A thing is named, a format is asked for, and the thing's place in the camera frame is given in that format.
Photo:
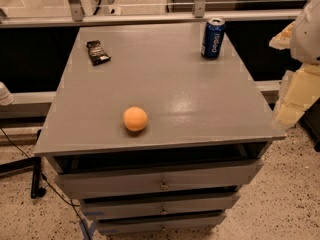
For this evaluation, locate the top grey drawer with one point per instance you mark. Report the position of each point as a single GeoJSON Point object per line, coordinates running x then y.
{"type": "Point", "coordinates": [156, 180]}

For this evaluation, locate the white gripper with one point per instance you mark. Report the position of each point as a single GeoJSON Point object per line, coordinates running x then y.
{"type": "Point", "coordinates": [306, 37]}

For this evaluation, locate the grey drawer cabinet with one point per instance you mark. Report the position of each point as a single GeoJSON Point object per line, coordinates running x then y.
{"type": "Point", "coordinates": [199, 111]}

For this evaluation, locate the middle grey drawer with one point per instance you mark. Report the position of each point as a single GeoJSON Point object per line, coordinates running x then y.
{"type": "Point", "coordinates": [182, 204]}

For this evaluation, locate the white object at left edge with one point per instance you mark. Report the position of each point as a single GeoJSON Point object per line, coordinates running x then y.
{"type": "Point", "coordinates": [6, 97]}

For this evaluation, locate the black snack packet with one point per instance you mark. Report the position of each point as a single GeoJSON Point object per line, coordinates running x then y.
{"type": "Point", "coordinates": [96, 53]}

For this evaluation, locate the orange fruit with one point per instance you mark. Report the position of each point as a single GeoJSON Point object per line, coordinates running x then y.
{"type": "Point", "coordinates": [135, 119]}

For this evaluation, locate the grey metal railing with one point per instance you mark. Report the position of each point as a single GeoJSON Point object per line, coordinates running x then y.
{"type": "Point", "coordinates": [55, 13]}

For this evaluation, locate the bottom grey drawer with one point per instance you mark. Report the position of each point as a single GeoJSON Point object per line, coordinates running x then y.
{"type": "Point", "coordinates": [160, 222]}

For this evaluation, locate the black stand leg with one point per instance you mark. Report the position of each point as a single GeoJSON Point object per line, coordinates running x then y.
{"type": "Point", "coordinates": [15, 160]}

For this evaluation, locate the blue Pepsi can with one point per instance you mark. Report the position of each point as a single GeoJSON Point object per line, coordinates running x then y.
{"type": "Point", "coordinates": [213, 38]}

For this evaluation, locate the grey drawer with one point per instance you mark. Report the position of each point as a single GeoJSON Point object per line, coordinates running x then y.
{"type": "Point", "coordinates": [156, 180]}
{"type": "Point", "coordinates": [160, 222]}
{"type": "Point", "coordinates": [182, 204]}

